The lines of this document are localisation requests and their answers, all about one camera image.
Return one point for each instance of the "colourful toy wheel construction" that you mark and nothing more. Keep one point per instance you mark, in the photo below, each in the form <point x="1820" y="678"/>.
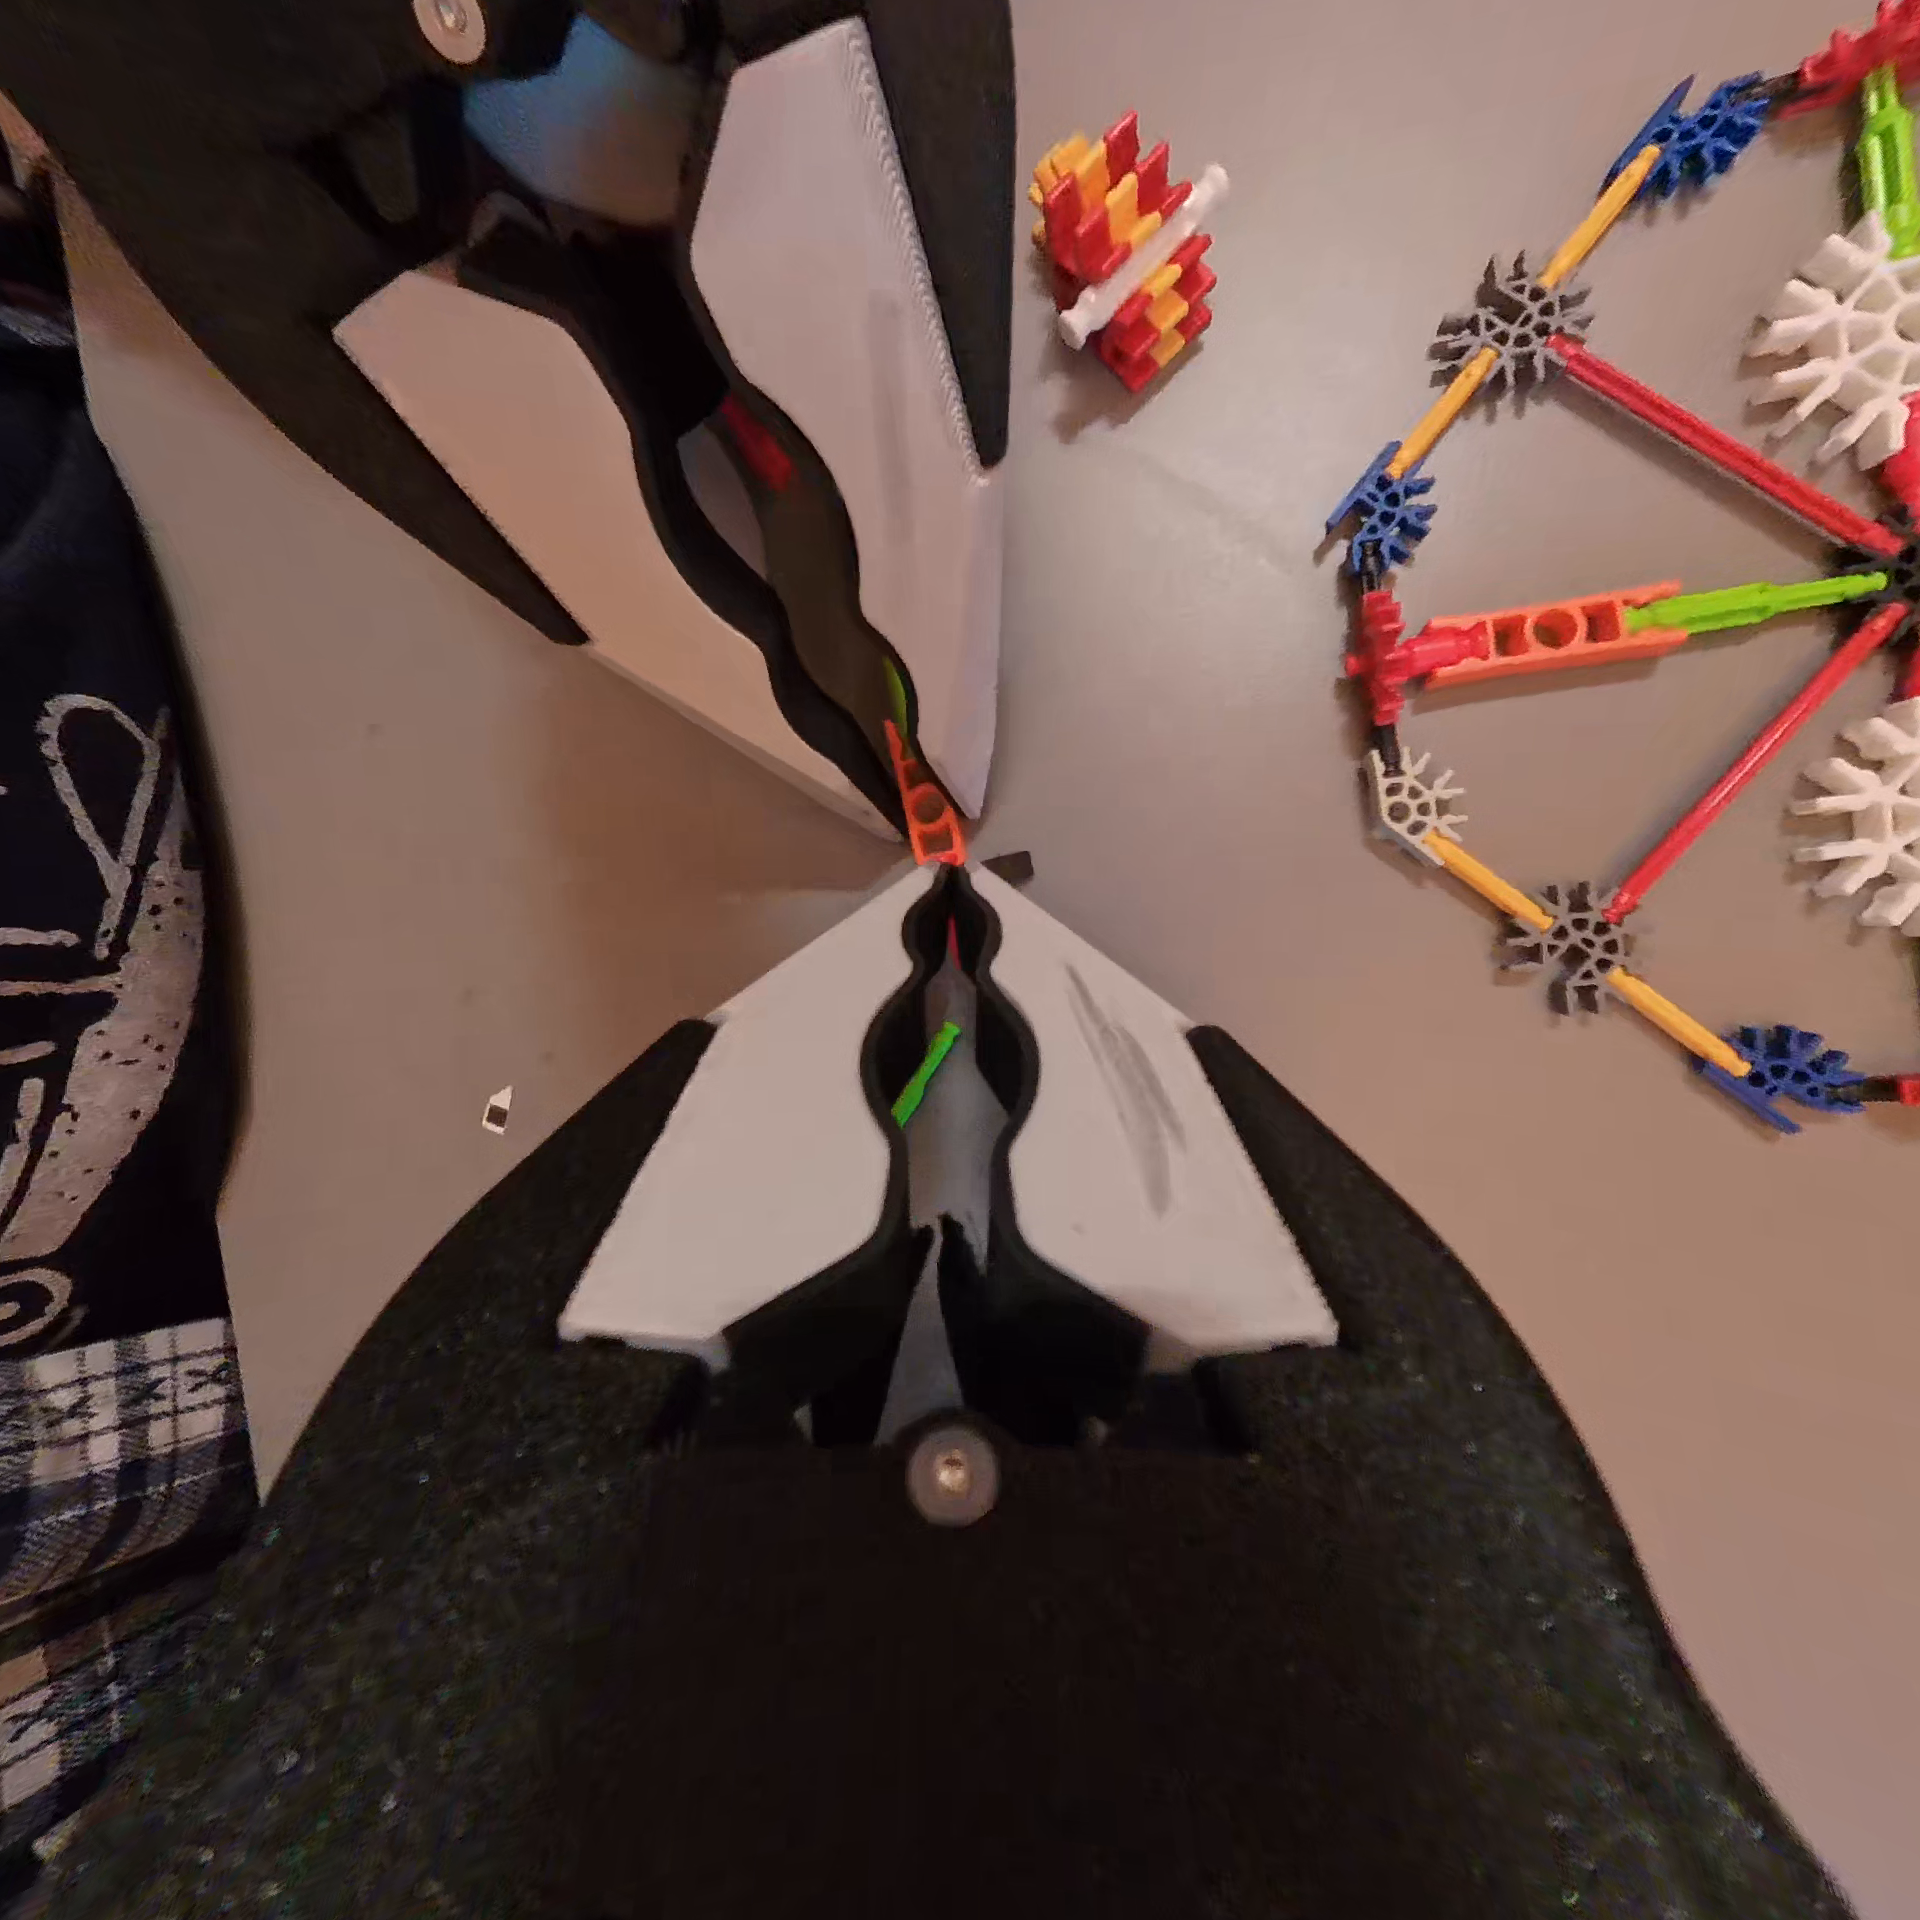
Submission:
<point x="1546" y="630"/>

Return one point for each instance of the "orange connector with green rod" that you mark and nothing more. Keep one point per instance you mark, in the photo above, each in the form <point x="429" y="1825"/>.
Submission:
<point x="932" y="819"/>

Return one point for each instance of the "red yellow toy block assembly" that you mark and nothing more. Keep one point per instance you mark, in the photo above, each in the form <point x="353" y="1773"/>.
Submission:
<point x="1126" y="254"/>

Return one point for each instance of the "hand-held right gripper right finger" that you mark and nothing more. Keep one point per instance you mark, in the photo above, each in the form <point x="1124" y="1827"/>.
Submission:
<point x="1155" y="1185"/>

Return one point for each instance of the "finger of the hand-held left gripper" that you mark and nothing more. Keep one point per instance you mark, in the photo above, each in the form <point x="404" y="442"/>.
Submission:
<point x="839" y="301"/>
<point x="541" y="450"/>

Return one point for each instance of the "short green toy rod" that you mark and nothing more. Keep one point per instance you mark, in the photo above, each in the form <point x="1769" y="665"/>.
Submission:
<point x="923" y="1077"/>

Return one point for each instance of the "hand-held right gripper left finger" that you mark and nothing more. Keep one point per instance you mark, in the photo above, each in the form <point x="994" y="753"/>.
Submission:
<point x="750" y="1185"/>

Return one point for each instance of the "small paper scrap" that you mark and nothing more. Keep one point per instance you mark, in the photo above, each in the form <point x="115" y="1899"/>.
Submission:
<point x="500" y="1111"/>

